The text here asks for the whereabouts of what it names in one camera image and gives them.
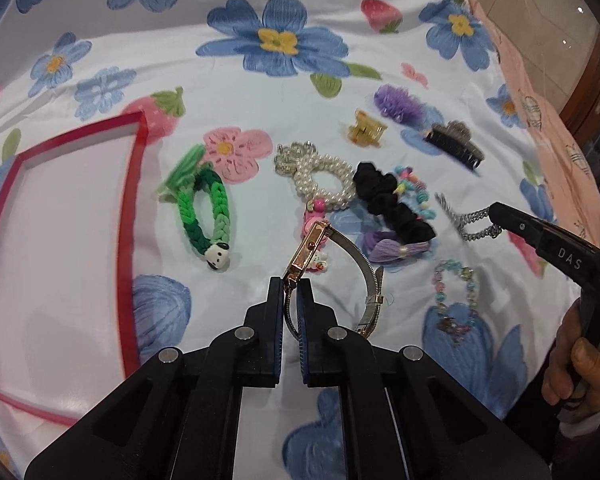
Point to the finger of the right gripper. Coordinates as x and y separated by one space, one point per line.
520 227

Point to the black velvet scrunchie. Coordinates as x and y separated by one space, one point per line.
378 192

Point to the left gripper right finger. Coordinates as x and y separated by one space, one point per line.
319 354

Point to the pink charm keychain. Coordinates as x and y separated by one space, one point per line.
315 212

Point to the amber yellow hair claw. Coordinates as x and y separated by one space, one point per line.
367 131

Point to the purple bow hair clip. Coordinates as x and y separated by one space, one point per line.
385 247

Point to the floral white bed sheet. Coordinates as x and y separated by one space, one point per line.
248 105

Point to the right hand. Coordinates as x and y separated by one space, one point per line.
572 349

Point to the pink patterned blanket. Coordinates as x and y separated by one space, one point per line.
569 181

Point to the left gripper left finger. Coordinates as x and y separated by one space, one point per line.
262 360

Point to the black hair claw clip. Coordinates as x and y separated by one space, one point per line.
454 139

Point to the purple flower hair clip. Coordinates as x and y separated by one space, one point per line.
398 105

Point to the red white tray box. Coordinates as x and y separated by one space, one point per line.
67 213

